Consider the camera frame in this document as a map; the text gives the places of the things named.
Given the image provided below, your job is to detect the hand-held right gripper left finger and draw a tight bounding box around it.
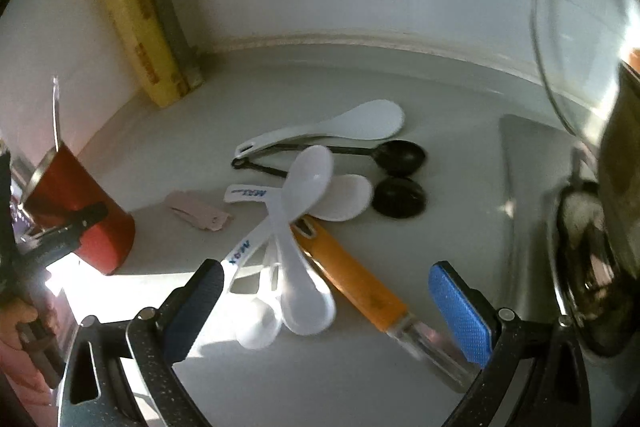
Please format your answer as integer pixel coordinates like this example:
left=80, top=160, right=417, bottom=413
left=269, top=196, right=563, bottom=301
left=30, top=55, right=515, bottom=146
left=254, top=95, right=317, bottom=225
left=60, top=258, right=226, bottom=427

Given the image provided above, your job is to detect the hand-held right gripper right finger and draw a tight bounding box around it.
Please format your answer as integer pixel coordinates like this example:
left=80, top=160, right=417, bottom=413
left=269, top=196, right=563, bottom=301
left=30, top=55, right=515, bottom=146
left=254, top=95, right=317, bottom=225
left=428, top=260, right=598, bottom=427

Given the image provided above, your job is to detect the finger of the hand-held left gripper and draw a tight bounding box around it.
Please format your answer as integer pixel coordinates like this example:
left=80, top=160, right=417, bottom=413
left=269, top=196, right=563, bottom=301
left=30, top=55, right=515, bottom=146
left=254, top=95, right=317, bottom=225
left=25, top=201, right=110, bottom=266

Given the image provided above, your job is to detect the red cup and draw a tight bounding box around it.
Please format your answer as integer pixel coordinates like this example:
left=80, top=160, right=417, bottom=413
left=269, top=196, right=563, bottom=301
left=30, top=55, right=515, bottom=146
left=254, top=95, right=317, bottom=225
left=20, top=142, right=137, bottom=277

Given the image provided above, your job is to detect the white plastic spoon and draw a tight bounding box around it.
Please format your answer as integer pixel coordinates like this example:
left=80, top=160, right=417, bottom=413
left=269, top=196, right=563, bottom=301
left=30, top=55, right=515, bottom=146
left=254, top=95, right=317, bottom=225
left=235, top=247, right=283, bottom=350
left=274, top=217, right=337, bottom=337

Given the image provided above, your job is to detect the black spoon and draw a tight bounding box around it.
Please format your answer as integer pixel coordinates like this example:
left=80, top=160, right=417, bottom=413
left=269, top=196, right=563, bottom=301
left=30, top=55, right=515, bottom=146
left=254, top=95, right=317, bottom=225
left=231, top=139, right=427, bottom=178
left=242, top=159, right=428, bottom=220

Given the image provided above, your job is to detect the white paddle with blue print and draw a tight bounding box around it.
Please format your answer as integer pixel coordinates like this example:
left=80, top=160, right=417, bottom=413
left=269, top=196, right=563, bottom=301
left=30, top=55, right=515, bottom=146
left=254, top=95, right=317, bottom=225
left=225, top=145, right=335, bottom=280
left=223, top=173, right=374, bottom=223

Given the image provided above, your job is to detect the white textured rice paddle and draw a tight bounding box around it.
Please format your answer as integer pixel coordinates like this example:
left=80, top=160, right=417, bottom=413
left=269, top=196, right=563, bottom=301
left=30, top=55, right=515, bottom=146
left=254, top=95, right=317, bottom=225
left=235, top=99, right=405, bottom=159

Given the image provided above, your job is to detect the person's left hand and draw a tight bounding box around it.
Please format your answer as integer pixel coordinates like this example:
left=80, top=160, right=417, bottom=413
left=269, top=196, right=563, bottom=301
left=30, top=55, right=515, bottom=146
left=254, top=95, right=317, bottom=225
left=0, top=296, right=51, bottom=388

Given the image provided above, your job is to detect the pink paper tag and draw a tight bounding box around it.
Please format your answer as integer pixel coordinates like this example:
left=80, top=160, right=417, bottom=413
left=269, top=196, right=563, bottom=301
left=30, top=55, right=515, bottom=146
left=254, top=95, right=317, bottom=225
left=165, top=190, right=234, bottom=233

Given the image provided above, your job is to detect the stainless steel pot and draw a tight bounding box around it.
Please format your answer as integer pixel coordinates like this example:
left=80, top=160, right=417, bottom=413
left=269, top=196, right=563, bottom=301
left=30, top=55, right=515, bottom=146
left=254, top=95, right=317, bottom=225
left=550, top=147, right=640, bottom=358

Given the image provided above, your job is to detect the yellow cling film roll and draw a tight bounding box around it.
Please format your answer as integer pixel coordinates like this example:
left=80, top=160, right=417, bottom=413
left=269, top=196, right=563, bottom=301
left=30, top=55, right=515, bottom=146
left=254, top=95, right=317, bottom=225
left=87, top=0, right=193, bottom=109

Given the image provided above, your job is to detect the glass pot lid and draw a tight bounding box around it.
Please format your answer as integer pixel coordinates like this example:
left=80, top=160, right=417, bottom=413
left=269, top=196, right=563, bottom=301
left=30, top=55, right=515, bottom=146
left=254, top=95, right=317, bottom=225
left=530, top=0, right=640, bottom=148

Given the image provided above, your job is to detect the orange handled kitchen tool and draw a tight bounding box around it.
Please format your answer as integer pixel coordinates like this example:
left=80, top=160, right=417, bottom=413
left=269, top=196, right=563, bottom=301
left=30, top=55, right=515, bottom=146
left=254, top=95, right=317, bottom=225
left=290, top=215, right=483, bottom=395

